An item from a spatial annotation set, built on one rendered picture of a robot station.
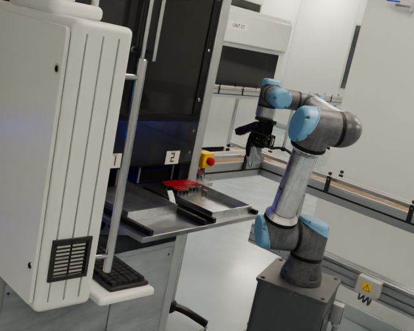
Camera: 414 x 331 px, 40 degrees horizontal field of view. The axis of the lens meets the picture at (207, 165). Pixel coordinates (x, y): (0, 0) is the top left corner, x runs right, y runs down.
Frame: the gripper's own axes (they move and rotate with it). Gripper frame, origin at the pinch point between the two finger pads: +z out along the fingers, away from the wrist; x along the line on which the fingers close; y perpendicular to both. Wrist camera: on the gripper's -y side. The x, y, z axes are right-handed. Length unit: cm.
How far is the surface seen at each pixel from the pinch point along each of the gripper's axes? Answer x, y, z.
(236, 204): 5.6, -5.8, 20.3
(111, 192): -38, -37, 21
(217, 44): 8, -36, -44
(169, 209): -32.6, -9.7, 19.7
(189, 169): 6.6, -36.0, 14.1
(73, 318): -49, -36, 75
